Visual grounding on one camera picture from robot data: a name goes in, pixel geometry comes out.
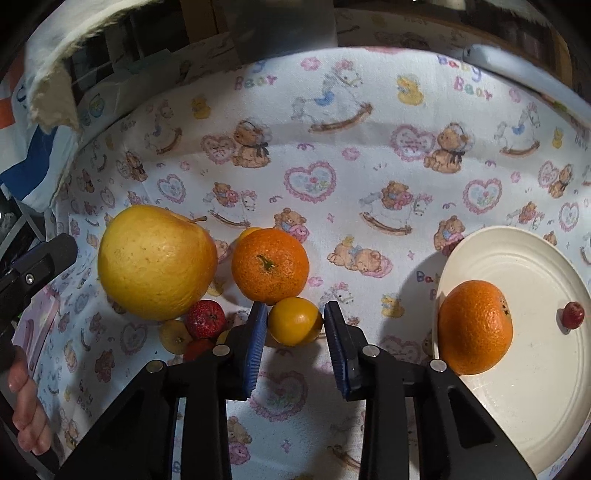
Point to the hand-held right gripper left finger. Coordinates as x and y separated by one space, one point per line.
256 350

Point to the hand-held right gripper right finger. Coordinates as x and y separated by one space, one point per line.
337 350

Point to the yellow-orange round fruit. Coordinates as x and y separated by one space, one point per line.
293 321
249 232

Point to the small red round fruit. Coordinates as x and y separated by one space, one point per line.
197 349

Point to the large red round fruit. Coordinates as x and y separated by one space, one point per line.
205 319

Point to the orange tangerine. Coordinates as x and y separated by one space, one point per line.
475 327
270 267

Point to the large yellow pear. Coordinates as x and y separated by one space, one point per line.
157 263

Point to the cream round plate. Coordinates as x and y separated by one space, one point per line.
531 369

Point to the red cherry tomato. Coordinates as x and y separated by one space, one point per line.
572 314

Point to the person's left hand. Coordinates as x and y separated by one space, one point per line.
30 406

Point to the pink box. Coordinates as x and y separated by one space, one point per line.
41 323

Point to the striped cream cloth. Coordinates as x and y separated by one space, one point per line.
46 69

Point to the white plastic device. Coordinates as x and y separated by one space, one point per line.
517 62

